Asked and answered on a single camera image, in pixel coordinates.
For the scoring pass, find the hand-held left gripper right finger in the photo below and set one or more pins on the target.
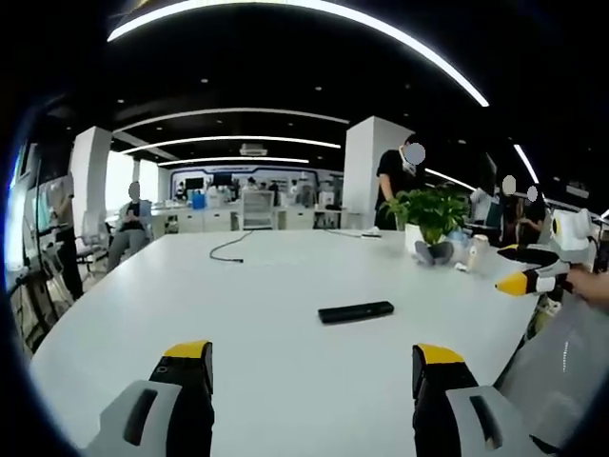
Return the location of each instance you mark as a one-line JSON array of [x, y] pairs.
[[457, 409]]

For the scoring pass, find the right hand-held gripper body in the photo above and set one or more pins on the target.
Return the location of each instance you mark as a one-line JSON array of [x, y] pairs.
[[573, 233]]

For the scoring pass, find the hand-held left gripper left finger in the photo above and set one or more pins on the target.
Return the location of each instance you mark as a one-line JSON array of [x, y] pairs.
[[157, 404]]

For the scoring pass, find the black remote control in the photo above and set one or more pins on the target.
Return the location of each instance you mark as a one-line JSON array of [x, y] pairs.
[[356, 312]]

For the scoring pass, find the person's right hand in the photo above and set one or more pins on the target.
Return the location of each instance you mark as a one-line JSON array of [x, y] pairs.
[[595, 285]]

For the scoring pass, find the white bottle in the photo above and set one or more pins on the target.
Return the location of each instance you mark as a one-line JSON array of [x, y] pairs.
[[477, 252]]

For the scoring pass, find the blue cloth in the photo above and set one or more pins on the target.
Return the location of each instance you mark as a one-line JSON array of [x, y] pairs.
[[459, 239]]

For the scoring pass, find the grey plush toy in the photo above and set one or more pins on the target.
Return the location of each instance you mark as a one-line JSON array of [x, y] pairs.
[[432, 252]]

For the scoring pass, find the clear plastic bag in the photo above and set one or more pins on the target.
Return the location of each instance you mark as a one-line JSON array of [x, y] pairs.
[[561, 381]]

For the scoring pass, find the green potted plant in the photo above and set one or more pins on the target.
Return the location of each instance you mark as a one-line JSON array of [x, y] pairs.
[[430, 214]]

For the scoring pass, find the grey office chair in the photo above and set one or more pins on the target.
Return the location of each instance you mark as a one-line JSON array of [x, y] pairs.
[[90, 238]]

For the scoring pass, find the white pillar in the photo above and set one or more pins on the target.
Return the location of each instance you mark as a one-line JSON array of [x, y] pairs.
[[90, 176], [364, 176]]

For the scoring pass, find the white cabinet counter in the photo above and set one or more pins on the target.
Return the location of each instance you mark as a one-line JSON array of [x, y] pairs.
[[209, 220]]

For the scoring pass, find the white mesh office chair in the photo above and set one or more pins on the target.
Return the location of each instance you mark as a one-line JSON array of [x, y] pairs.
[[257, 209]]

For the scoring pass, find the monitor screen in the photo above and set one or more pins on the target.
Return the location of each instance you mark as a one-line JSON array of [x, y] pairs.
[[28, 190]]

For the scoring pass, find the ceiling air conditioner unit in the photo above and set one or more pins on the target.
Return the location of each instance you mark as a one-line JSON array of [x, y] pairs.
[[253, 149]]

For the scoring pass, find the curved ceiling light strip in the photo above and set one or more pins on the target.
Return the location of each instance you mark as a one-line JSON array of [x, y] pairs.
[[333, 12]]

